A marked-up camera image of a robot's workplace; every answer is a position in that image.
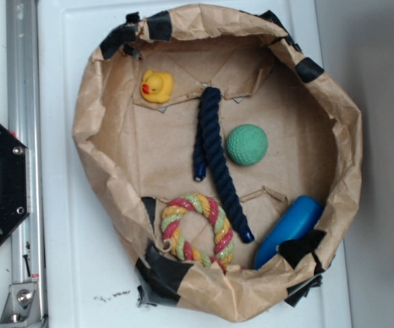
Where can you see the green dimpled ball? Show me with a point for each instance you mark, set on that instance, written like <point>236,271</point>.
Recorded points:
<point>247,144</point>

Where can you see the aluminium frame rail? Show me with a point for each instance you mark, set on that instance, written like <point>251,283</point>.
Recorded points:
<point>28,253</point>

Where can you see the blue plastic bottle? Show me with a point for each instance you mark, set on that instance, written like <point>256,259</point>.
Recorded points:
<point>299,219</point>

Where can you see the multicolour rope ring toy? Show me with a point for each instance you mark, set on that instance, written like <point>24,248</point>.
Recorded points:
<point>198,230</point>

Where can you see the metal corner bracket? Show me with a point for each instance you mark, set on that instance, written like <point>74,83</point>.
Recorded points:
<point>22,306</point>

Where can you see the brown paper bag bin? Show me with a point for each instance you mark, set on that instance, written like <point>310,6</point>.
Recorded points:
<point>138,155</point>

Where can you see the yellow rubber duck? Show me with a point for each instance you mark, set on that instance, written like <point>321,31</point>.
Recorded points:
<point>156,87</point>

